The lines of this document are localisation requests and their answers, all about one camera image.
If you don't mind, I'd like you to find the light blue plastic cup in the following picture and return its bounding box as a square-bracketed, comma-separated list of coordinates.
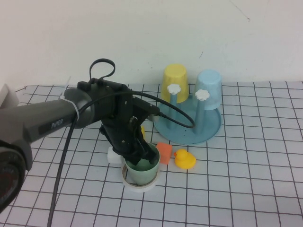
[194, 69, 223, 111]

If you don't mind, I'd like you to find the white grid tablecloth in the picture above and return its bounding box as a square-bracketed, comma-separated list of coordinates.
[0, 81, 303, 227]

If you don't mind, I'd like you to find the yellow plastic cup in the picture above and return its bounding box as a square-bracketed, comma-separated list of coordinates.
[160, 64, 190, 104]

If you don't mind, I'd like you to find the green plastic cup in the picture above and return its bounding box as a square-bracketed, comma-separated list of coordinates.
[124, 143, 161, 186]

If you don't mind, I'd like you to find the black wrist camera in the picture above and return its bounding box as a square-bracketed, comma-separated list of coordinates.
[129, 93, 164, 123]

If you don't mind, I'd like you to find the white zip tie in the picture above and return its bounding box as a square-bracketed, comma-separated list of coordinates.
[58, 75, 81, 121]

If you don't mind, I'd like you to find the black flat cable loop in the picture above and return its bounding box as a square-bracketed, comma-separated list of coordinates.
[89, 58, 116, 83]

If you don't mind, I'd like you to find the orange foam cube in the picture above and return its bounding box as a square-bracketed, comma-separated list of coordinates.
[156, 141, 173, 166]

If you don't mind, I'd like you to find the white board panel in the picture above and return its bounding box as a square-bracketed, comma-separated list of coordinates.
[0, 83, 20, 110]

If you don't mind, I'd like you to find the white tape roll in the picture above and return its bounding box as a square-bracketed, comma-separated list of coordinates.
[121, 163, 160, 193]

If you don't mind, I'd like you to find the blue cup stand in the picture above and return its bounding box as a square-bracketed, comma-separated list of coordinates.
[152, 83, 223, 145]

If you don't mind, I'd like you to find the long black camera cable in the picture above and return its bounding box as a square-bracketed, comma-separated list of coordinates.
[48, 91, 196, 227]

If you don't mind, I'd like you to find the yellow rubber duck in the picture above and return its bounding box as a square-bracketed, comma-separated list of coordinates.
[174, 148, 197, 170]

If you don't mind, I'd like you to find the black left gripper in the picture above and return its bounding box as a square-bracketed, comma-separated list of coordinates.
[100, 91, 160, 166]

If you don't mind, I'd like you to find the white foam cube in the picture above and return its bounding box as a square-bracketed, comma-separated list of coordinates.
[107, 146, 124, 165]

